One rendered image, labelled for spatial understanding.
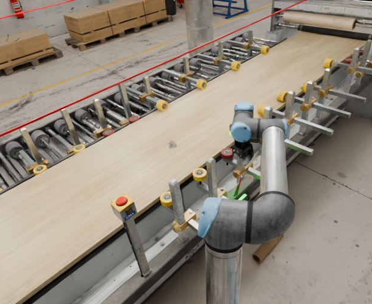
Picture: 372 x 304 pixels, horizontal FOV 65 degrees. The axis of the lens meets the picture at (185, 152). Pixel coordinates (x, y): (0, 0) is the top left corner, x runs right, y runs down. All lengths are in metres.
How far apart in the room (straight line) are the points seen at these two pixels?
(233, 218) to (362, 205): 2.23
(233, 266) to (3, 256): 1.14
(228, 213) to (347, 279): 1.76
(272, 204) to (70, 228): 1.09
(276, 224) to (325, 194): 2.15
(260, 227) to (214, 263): 0.19
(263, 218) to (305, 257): 1.70
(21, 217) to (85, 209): 0.34
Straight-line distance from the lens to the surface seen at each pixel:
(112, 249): 1.65
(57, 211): 1.75
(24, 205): 1.89
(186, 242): 1.64
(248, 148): 1.50
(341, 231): 2.71
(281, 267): 2.41
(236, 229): 0.81
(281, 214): 0.83
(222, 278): 0.94
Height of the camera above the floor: 2.05
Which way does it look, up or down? 38 degrees down
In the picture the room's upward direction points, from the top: 7 degrees counter-clockwise
